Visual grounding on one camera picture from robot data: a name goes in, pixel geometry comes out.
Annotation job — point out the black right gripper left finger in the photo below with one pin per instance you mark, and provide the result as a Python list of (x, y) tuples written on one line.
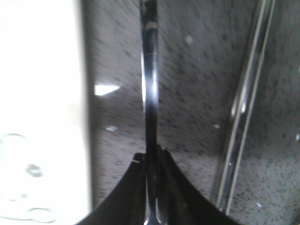
[(126, 204)]

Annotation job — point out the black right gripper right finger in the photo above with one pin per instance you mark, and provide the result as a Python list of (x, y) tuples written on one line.
[(179, 202)]

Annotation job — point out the silver chopsticks pair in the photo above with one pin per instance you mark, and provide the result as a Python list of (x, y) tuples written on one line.
[(243, 104)]

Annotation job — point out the silver fork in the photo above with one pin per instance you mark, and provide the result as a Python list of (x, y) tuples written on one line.
[(149, 66)]

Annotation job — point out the cream rabbit print tray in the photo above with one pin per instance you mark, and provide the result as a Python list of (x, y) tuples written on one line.
[(44, 144)]

